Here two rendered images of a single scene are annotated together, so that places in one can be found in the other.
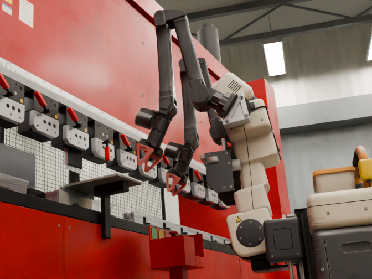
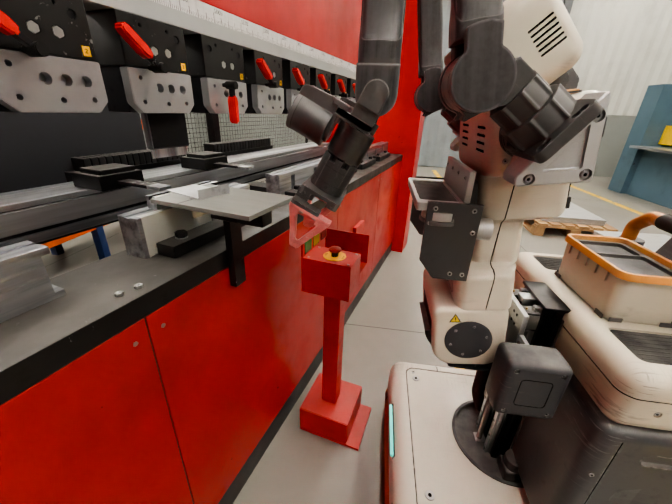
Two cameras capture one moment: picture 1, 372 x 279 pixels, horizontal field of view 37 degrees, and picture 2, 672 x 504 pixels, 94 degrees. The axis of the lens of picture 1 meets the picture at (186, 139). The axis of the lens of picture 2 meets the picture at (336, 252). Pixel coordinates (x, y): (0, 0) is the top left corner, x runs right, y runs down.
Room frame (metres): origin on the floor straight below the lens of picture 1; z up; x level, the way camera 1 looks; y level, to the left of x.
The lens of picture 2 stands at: (1.47, 0.14, 1.19)
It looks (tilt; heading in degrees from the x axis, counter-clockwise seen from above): 24 degrees down; 356
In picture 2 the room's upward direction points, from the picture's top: 2 degrees clockwise
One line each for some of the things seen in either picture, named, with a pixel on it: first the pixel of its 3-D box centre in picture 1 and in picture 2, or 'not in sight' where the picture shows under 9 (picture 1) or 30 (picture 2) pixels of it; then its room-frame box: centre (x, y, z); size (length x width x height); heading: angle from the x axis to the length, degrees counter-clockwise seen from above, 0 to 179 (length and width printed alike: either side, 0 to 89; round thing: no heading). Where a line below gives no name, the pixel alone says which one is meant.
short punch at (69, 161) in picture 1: (73, 160); (167, 135); (2.26, 0.49, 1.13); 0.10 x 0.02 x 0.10; 154
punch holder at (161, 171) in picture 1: (161, 170); (315, 92); (2.96, 0.15, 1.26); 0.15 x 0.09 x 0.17; 154
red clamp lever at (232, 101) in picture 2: (106, 150); (231, 102); (2.37, 0.36, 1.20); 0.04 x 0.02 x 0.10; 64
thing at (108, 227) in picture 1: (111, 210); (243, 247); (2.18, 0.32, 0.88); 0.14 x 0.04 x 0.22; 64
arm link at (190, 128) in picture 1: (189, 104); not in sight; (2.39, -0.03, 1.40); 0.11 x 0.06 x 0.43; 169
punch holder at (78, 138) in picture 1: (70, 130); (146, 68); (2.24, 0.49, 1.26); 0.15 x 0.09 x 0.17; 154
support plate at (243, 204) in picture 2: (102, 184); (225, 199); (2.20, 0.35, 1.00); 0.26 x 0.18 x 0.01; 64
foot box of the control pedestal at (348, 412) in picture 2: not in sight; (337, 408); (2.39, 0.05, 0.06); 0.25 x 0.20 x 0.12; 66
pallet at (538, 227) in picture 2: not in sight; (551, 216); (5.08, -2.81, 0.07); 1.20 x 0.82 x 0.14; 166
